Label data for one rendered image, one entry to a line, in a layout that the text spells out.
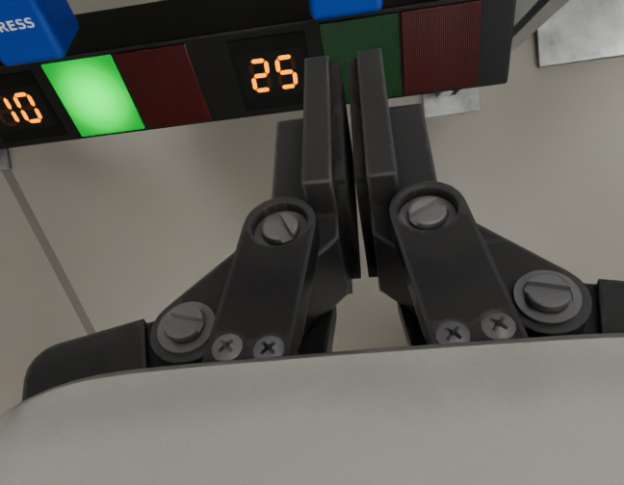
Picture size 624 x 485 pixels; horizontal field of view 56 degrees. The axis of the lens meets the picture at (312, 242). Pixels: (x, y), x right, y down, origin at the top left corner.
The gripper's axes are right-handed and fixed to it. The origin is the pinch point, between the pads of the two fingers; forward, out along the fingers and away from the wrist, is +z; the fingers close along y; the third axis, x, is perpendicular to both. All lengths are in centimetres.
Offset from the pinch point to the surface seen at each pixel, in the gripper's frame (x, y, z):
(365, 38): -3.7, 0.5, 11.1
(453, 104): -46, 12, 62
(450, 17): -3.3, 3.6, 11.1
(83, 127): -5.9, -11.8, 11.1
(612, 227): -61, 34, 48
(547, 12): -14.4, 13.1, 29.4
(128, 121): -5.9, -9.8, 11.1
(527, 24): -16.5, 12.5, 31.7
